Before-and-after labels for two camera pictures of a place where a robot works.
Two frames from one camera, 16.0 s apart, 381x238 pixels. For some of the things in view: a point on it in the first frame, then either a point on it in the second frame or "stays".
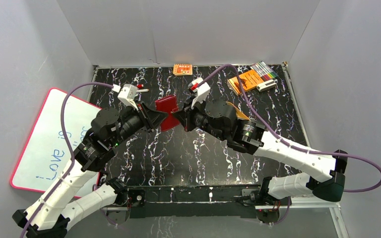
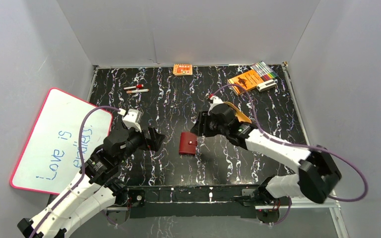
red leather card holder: (168, 104) -> (188, 142)
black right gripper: (187, 114) -> (199, 128)
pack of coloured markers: (265, 72) stays
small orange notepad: (182, 69) stays
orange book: (249, 81) stays
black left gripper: (143, 116) -> (149, 139)
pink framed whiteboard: (45, 154) stays
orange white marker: (142, 90) stays
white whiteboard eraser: (267, 85) stays
